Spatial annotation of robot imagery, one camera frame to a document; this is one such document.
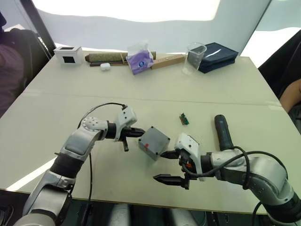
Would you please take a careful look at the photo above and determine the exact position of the grey box with lid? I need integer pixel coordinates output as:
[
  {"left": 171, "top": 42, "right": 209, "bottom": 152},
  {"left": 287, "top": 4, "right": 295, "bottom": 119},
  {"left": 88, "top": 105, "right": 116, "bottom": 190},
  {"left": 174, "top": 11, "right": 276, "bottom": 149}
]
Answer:
[{"left": 137, "top": 126, "right": 171, "bottom": 161}]

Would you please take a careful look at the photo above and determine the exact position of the purple tissue pack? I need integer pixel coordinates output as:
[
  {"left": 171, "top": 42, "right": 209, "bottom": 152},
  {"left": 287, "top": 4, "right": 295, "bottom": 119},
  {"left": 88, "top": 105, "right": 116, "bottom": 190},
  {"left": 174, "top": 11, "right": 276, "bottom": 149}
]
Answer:
[{"left": 126, "top": 41, "right": 155, "bottom": 76}]

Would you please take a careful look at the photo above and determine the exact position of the dark window frame post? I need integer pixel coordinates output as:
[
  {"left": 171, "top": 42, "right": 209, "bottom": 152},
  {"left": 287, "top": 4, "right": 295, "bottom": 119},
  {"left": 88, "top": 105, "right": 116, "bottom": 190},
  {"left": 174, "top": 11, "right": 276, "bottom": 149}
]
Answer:
[{"left": 24, "top": 0, "right": 56, "bottom": 60}]

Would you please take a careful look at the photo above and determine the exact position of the wooden block with holes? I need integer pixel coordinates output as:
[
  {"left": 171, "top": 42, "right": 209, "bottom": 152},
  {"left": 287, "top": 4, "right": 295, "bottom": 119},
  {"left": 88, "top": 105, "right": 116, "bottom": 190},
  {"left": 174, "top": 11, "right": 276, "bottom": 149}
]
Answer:
[{"left": 150, "top": 53, "right": 187, "bottom": 70}]

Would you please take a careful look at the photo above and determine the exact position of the bystander in purple shirt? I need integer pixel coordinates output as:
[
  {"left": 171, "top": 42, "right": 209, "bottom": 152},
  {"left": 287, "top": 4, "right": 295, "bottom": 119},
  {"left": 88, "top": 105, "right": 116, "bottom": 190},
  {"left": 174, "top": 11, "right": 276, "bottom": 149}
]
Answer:
[{"left": 0, "top": 11, "right": 25, "bottom": 117}]

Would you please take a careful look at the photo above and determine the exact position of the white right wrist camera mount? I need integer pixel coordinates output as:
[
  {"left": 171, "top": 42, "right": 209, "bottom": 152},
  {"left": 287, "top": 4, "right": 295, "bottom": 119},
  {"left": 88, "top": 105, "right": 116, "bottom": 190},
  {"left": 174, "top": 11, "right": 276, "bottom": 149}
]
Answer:
[{"left": 174, "top": 132, "right": 207, "bottom": 182}]

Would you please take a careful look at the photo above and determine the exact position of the grey rounded shape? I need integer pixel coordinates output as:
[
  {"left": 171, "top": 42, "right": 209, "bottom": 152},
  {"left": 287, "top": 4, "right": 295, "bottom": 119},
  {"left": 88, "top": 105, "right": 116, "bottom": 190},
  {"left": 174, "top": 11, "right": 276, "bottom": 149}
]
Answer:
[
  {"left": 110, "top": 204, "right": 130, "bottom": 226},
  {"left": 169, "top": 208, "right": 196, "bottom": 226}
]

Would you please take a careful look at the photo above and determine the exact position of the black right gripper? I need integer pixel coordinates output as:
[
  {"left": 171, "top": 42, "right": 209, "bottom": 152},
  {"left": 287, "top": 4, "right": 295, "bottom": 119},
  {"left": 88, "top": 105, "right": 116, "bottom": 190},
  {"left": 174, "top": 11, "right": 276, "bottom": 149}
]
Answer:
[{"left": 153, "top": 150, "right": 197, "bottom": 190}]

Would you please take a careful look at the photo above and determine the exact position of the dark blue fabric pouch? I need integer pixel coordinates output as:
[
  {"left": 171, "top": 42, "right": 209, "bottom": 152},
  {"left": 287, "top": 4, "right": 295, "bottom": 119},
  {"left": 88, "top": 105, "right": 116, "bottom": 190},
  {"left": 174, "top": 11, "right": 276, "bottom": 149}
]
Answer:
[{"left": 188, "top": 42, "right": 239, "bottom": 74}]

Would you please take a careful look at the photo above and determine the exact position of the clear glass beaker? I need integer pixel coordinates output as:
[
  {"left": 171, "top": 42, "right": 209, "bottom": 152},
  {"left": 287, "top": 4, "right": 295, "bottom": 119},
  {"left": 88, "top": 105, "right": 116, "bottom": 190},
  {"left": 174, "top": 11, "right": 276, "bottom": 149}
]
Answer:
[{"left": 182, "top": 42, "right": 208, "bottom": 76}]

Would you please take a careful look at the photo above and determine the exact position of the dark wooden stick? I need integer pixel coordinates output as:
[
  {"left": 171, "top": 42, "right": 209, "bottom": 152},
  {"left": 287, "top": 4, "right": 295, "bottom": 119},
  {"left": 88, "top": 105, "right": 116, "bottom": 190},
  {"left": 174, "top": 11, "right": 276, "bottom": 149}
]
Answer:
[{"left": 89, "top": 60, "right": 129, "bottom": 67}]

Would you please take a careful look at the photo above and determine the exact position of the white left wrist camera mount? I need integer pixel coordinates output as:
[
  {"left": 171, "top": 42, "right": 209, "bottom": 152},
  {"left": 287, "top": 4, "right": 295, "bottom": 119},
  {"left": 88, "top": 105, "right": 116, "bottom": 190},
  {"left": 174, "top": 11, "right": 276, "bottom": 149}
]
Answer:
[{"left": 113, "top": 107, "right": 138, "bottom": 142}]

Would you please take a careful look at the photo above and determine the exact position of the small green connector part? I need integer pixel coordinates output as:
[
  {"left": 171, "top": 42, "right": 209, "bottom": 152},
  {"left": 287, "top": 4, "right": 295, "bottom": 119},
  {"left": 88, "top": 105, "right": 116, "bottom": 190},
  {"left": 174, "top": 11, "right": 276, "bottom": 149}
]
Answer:
[{"left": 179, "top": 113, "right": 190, "bottom": 126}]

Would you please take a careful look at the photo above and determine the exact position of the white box with black square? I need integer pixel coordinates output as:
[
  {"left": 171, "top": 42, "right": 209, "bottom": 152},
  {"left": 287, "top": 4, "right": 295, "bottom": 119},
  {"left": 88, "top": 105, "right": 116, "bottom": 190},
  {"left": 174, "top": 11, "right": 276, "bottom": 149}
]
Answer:
[{"left": 53, "top": 46, "right": 84, "bottom": 65}]

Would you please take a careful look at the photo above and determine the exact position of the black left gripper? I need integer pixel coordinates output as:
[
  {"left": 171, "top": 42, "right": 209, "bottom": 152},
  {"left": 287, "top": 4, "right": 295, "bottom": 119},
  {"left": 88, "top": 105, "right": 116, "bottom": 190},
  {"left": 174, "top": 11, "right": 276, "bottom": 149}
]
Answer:
[{"left": 119, "top": 126, "right": 146, "bottom": 152}]

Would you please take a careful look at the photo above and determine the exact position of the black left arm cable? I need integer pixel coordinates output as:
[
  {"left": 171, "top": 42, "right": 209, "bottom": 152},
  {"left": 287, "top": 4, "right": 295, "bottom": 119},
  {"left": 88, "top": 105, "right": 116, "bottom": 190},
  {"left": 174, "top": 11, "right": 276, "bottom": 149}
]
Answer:
[{"left": 77, "top": 102, "right": 129, "bottom": 210}]

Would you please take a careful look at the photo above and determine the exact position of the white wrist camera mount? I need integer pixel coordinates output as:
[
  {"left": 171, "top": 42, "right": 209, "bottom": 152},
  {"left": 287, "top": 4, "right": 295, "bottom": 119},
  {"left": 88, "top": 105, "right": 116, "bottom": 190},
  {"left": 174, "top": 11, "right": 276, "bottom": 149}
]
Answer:
[
  {"left": 174, "top": 132, "right": 207, "bottom": 182},
  {"left": 113, "top": 107, "right": 138, "bottom": 142}
]

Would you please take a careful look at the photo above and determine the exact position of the dark electric screwdriver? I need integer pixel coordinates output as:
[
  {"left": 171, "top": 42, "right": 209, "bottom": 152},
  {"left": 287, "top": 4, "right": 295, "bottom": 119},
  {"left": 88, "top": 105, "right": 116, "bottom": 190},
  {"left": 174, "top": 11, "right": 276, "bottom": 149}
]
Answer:
[{"left": 214, "top": 114, "right": 235, "bottom": 152}]

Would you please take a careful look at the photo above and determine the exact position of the rolled brown mat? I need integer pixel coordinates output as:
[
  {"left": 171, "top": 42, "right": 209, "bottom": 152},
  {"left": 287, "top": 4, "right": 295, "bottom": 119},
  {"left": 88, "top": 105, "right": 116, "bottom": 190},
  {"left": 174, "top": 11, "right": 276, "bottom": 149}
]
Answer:
[{"left": 85, "top": 50, "right": 157, "bottom": 64}]

